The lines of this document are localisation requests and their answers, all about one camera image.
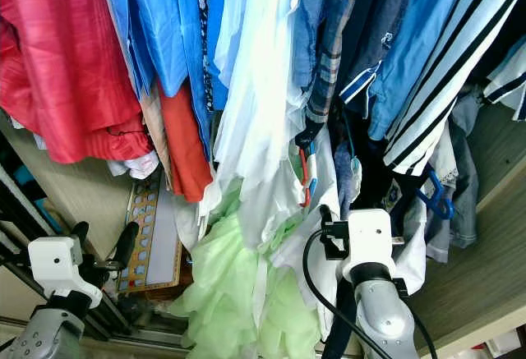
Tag board with patterned border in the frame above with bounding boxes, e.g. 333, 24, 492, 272
115, 170, 186, 294

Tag red hanger hook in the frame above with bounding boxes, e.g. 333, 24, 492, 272
298, 147, 318, 209

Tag crumpled white garment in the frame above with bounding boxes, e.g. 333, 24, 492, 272
113, 150, 160, 181

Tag navy trousers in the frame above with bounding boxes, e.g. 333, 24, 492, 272
321, 293, 358, 359

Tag light green tulle dress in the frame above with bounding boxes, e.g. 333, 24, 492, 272
173, 182, 321, 359

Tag orange garment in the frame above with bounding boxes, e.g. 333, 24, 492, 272
156, 80, 215, 204

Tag blue hanger hook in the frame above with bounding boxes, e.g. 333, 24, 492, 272
418, 170, 455, 220

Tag grey jeans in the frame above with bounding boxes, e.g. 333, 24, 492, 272
423, 88, 482, 261

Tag pale white shirt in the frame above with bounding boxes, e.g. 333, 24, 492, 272
212, 0, 338, 245

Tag blue plaid shirt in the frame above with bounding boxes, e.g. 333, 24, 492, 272
304, 0, 371, 127

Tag black white striped shirt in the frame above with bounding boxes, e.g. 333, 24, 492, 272
382, 0, 526, 177

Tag red jacket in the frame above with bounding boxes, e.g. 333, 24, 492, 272
0, 0, 154, 164

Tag denim blue shirt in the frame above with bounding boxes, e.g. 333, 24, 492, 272
366, 0, 473, 143

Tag bright blue shirt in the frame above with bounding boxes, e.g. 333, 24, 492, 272
99, 0, 231, 159

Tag dark floral print garment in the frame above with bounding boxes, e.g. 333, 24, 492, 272
192, 0, 215, 113

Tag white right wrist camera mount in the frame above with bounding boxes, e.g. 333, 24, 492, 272
345, 209, 404, 284

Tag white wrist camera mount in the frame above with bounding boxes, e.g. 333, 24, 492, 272
27, 236, 95, 309
345, 209, 404, 284

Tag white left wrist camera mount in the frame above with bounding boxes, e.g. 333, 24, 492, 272
27, 236, 95, 309

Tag wardrobe sliding door rail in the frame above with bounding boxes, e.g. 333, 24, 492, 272
0, 133, 50, 294

